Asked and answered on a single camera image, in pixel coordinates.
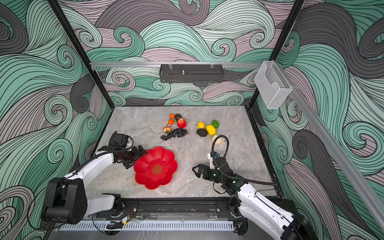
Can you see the white slotted cable duct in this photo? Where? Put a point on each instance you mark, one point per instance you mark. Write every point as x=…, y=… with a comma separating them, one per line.
x=155, y=226

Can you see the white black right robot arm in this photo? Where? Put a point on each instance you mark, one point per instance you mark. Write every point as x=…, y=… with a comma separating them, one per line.
x=249, y=203

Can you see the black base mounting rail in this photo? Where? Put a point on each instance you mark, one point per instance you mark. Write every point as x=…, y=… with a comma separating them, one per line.
x=220, y=207

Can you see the clear plastic wall bin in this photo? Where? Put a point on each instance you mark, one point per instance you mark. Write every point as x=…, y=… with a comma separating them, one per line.
x=273, y=84

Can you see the large yellow lemon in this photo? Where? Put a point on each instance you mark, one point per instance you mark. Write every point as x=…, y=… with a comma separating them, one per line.
x=211, y=130

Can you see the dark avocado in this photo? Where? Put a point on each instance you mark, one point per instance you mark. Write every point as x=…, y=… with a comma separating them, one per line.
x=202, y=132

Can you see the aluminium wall rail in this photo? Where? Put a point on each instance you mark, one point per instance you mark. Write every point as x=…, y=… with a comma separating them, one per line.
x=137, y=64

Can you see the red apple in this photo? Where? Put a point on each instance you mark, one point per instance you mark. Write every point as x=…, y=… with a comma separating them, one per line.
x=182, y=124

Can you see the dark brown passion fruit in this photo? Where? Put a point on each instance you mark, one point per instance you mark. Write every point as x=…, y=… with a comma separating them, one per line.
x=177, y=117

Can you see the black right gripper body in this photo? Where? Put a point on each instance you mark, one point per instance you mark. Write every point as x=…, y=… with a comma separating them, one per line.
x=212, y=175

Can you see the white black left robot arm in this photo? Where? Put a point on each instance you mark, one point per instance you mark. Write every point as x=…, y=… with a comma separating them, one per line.
x=66, y=201

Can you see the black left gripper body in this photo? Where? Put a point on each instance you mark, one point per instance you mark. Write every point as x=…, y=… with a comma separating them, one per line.
x=130, y=155

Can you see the green lime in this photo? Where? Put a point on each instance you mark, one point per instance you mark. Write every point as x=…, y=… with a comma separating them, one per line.
x=215, y=123

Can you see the dark purple grape bunch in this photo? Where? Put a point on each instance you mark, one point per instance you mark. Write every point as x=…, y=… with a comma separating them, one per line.
x=176, y=133

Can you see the black perforated wall tray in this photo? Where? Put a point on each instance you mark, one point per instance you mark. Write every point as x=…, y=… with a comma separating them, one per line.
x=191, y=74

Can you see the red flower-shaped fruit bowl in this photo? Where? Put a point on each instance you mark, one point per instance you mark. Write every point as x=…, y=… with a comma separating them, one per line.
x=156, y=168

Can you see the small peach fruit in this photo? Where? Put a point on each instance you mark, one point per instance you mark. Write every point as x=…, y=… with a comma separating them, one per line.
x=167, y=130

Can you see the small wrinkled yellow fruit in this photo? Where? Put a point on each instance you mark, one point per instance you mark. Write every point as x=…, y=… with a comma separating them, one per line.
x=201, y=125

